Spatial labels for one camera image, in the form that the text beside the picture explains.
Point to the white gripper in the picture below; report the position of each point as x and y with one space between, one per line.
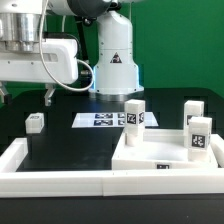
59 56

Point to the white square tabletop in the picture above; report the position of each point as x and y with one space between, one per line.
160 149

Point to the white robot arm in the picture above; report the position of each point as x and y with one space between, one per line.
115 77

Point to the white marker plate with tags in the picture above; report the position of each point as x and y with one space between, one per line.
90 120

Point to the white U-shaped fence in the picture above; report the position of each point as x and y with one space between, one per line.
15 184

